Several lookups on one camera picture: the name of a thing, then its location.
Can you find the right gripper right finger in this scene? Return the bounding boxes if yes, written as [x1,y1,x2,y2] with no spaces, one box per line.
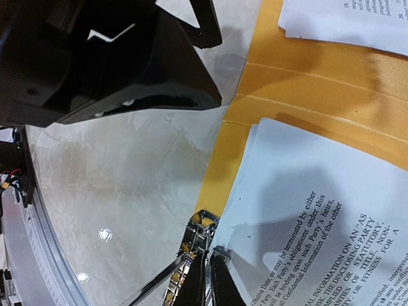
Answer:
[210,255,246,306]

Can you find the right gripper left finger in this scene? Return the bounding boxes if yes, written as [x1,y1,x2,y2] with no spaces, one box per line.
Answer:
[174,253,207,306]

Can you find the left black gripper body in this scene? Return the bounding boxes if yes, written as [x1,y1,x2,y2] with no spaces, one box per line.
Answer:
[1,1,159,127]

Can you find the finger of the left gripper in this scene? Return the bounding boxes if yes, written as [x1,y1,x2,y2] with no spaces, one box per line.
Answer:
[38,12,221,126]
[154,0,223,50]

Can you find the stack of printed papers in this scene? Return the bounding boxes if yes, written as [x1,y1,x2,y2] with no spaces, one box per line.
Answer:
[214,118,407,305]

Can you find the orange file folder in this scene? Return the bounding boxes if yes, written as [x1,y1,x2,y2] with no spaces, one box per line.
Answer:
[195,1,407,215]

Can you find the chrome side folder clip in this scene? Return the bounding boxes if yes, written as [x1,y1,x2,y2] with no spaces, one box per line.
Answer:
[122,209,230,305]

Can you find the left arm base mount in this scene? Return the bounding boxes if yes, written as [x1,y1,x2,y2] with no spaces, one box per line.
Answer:
[1,126,36,208]

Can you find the aluminium front rail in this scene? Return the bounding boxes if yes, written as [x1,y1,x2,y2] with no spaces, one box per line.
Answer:
[0,127,93,306]

